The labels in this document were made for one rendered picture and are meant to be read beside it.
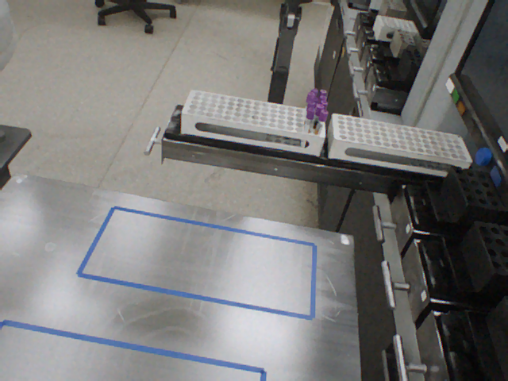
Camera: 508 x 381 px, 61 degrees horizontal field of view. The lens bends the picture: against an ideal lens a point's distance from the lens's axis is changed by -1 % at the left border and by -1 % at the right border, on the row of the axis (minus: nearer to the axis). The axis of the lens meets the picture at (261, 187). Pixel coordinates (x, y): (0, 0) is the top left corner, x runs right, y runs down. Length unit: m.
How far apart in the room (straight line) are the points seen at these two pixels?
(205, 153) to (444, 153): 0.50
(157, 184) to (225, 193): 0.31
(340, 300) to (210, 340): 0.20
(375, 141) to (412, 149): 0.08
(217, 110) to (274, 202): 1.12
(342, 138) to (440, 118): 0.25
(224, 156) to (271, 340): 0.44
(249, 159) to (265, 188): 1.14
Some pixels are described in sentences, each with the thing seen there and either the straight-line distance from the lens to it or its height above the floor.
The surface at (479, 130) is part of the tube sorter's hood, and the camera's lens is 0.85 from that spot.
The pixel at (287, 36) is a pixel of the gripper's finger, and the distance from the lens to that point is 0.78.
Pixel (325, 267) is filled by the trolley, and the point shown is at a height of 0.82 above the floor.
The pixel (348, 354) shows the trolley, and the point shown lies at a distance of 0.64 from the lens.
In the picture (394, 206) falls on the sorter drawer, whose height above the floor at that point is 0.76.
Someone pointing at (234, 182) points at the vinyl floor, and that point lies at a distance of 2.07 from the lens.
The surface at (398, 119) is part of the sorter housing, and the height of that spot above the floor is 0.73.
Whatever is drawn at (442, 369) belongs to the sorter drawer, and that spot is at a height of 0.80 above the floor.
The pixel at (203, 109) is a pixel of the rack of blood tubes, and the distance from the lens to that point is 0.94.
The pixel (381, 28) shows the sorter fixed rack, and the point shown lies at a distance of 1.58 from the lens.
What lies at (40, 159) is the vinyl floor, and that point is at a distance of 2.23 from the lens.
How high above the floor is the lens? 1.36
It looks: 41 degrees down
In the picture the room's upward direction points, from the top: 11 degrees clockwise
